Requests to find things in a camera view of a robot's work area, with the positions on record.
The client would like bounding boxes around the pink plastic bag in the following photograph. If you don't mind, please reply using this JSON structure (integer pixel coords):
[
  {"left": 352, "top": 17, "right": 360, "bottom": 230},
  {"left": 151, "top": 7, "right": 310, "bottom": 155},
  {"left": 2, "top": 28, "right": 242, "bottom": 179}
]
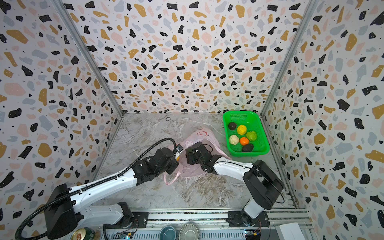
[{"left": 163, "top": 128, "right": 231, "bottom": 186}]

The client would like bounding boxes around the beige pear fruit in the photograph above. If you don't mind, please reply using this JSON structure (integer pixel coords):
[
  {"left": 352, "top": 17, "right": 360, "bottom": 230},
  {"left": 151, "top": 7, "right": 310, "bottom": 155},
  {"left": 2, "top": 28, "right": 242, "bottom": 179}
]
[{"left": 229, "top": 135, "right": 240, "bottom": 146}]

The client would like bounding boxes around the dark purple mangosteen fruit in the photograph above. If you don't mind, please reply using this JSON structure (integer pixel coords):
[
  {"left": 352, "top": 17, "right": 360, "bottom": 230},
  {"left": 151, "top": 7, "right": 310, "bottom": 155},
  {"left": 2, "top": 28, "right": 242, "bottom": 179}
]
[{"left": 228, "top": 122, "right": 237, "bottom": 131}]

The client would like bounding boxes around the orange fruit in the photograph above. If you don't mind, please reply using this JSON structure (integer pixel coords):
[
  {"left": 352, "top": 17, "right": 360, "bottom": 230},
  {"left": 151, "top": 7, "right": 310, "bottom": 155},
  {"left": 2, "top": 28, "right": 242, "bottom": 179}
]
[{"left": 240, "top": 137, "right": 250, "bottom": 146}]

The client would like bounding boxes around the yellow lemon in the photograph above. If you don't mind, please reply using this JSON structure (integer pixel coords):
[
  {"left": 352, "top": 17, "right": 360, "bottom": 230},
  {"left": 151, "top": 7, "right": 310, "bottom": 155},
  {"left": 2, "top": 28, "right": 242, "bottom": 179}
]
[{"left": 237, "top": 125, "right": 247, "bottom": 136}]

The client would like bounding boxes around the dark avocado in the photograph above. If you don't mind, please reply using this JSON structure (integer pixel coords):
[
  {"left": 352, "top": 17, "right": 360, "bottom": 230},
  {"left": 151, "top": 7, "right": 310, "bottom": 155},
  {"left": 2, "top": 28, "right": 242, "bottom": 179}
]
[{"left": 242, "top": 144, "right": 254, "bottom": 153}]

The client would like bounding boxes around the green custard apple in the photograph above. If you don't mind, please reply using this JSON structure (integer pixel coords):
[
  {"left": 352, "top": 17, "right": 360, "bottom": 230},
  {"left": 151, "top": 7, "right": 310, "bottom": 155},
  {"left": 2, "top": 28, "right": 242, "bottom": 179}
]
[{"left": 246, "top": 131, "right": 258, "bottom": 142}]

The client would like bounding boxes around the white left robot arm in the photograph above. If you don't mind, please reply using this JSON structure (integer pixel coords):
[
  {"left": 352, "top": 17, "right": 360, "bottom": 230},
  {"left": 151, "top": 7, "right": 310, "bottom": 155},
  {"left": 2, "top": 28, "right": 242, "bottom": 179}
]
[{"left": 44, "top": 145, "right": 184, "bottom": 240}]

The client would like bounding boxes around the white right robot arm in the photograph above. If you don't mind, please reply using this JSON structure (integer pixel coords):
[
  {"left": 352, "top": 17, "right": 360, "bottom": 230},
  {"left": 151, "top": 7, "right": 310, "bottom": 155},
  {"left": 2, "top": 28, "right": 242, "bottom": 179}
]
[{"left": 186, "top": 142, "right": 284, "bottom": 226}]

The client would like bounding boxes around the green plastic basket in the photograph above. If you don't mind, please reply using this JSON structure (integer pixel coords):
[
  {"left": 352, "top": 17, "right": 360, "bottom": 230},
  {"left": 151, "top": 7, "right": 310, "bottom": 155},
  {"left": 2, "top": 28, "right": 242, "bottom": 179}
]
[{"left": 222, "top": 110, "right": 271, "bottom": 157}]

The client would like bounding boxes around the teal ceramic bowl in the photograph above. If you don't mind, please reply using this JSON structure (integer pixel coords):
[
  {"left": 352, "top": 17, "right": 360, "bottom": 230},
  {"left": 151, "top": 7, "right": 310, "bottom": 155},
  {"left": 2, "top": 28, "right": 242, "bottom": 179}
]
[{"left": 159, "top": 226, "right": 177, "bottom": 240}]

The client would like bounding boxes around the green circuit board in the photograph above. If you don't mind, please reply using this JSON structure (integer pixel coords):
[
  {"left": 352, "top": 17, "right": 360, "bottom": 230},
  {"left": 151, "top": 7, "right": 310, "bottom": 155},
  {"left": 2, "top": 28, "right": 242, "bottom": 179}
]
[{"left": 113, "top": 231, "right": 134, "bottom": 240}]

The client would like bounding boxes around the grey ribbed plate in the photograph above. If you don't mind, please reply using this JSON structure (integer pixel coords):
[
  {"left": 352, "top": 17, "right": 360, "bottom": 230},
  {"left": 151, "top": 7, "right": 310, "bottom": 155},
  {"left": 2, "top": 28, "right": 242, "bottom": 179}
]
[{"left": 179, "top": 223, "right": 200, "bottom": 240}]

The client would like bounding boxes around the green gold drink can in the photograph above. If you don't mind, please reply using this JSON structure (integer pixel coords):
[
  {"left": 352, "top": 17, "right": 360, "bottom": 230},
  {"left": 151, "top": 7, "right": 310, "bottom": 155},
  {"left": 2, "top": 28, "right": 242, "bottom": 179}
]
[{"left": 71, "top": 227, "right": 101, "bottom": 240}]

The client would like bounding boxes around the right circuit board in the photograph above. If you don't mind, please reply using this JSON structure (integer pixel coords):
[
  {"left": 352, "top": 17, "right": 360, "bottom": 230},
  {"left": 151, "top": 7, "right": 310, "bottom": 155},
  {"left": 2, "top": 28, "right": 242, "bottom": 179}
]
[{"left": 245, "top": 230, "right": 261, "bottom": 240}]

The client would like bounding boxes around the white box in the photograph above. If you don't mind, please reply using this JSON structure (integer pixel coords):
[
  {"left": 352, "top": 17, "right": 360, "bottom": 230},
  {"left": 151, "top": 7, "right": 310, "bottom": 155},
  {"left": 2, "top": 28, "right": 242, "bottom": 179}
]
[{"left": 276, "top": 223, "right": 305, "bottom": 240}]

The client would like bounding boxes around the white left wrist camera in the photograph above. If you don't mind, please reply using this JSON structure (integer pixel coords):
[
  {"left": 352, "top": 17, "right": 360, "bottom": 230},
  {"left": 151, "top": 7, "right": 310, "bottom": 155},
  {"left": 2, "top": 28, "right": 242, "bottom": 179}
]
[{"left": 175, "top": 144, "right": 184, "bottom": 161}]

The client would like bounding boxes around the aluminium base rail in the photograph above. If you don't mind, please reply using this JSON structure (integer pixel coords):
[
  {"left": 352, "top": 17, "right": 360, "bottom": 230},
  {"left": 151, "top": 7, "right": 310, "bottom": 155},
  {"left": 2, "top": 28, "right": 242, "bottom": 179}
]
[{"left": 58, "top": 207, "right": 316, "bottom": 240}]

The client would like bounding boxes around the black corrugated cable conduit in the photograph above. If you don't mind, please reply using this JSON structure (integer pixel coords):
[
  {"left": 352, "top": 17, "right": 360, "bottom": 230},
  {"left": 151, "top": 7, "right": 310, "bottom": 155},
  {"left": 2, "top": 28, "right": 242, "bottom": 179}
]
[{"left": 14, "top": 137, "right": 178, "bottom": 240}]

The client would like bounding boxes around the aluminium corner post left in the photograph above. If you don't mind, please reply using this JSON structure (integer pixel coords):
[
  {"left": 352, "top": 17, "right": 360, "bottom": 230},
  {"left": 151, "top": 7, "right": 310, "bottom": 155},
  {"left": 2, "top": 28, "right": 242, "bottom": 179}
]
[{"left": 51, "top": 1, "right": 124, "bottom": 118}]

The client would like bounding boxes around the aluminium corner post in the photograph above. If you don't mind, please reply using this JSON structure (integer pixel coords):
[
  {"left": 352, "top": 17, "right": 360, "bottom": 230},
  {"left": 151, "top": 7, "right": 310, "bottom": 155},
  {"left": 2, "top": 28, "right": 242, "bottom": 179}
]
[
  {"left": 51, "top": 1, "right": 124, "bottom": 118},
  {"left": 260, "top": 0, "right": 318, "bottom": 119}
]

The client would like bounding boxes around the aluminium corner post right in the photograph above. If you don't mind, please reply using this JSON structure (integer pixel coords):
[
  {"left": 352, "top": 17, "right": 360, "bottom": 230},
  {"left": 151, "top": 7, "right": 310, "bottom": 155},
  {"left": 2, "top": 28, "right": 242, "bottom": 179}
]
[{"left": 260, "top": 0, "right": 318, "bottom": 119}]

